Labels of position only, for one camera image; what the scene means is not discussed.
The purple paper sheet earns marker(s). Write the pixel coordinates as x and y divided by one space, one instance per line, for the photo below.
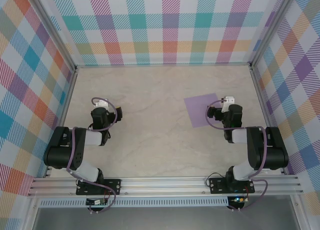
197 110

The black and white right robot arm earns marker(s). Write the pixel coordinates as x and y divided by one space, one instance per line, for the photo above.
272 150

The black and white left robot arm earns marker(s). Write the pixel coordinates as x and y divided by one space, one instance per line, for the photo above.
60 152

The grey metal sheet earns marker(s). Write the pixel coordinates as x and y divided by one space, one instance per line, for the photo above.
162 218

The small green circuit board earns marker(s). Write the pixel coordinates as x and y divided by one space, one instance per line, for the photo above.
238 199
96 202

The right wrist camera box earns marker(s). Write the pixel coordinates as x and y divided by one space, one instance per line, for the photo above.
228 100

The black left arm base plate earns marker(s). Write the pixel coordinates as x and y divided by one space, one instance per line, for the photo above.
113 186

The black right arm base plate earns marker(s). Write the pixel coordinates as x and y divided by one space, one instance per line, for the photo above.
216 186

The thin aluminium table edge rail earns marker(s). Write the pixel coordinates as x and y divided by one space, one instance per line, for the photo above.
162 64

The aluminium mounting rail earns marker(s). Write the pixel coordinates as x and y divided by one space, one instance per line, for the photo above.
162 186

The aluminium frame post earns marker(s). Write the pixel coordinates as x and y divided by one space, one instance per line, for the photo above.
271 28
55 33

